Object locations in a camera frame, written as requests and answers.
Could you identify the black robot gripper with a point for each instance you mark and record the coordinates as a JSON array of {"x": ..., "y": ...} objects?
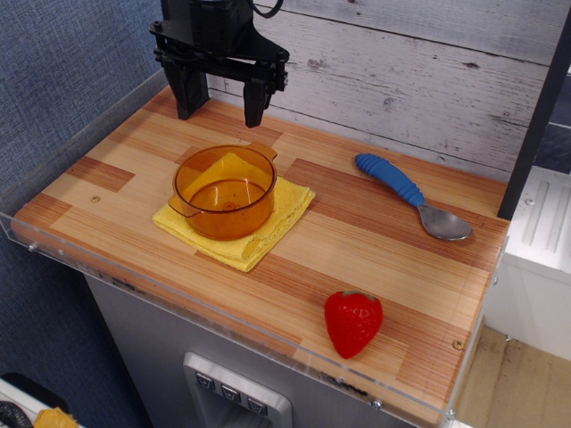
[{"x": 219, "y": 38}]

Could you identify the red plastic strawberry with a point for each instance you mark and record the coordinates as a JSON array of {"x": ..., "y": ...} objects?
[{"x": 353, "y": 319}]

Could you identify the orange transparent plastic bowl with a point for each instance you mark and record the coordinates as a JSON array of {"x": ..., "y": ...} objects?
[{"x": 226, "y": 192}]

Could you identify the yellow folded cloth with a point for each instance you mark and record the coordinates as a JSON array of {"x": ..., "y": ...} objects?
[{"x": 290, "y": 202}]

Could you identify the clear acrylic table guard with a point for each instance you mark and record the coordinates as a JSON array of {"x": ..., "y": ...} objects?
[{"x": 95, "y": 213}]

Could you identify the grey toy fridge cabinet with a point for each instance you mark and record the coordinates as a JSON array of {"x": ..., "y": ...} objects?
[{"x": 153, "y": 341}]

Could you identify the silver dispenser button panel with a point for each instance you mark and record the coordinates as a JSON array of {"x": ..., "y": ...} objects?
[{"x": 224, "y": 398}]

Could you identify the yellow object bottom left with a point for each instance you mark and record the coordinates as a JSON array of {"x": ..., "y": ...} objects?
[{"x": 54, "y": 418}]

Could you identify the white ribbed side counter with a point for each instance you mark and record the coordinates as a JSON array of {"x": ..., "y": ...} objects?
[{"x": 529, "y": 299}]

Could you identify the dark grey left post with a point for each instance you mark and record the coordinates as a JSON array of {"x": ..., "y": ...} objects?
[{"x": 201, "y": 91}]

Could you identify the dark grey post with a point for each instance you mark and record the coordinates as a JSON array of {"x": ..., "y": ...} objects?
[
  {"x": 542, "y": 112},
  {"x": 201, "y": 91}
]

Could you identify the blue handled metal spoon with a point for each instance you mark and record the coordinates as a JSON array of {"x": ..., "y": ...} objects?
[{"x": 438, "y": 223}]

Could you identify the dark grey right post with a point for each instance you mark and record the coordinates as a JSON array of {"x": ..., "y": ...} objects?
[{"x": 542, "y": 112}]

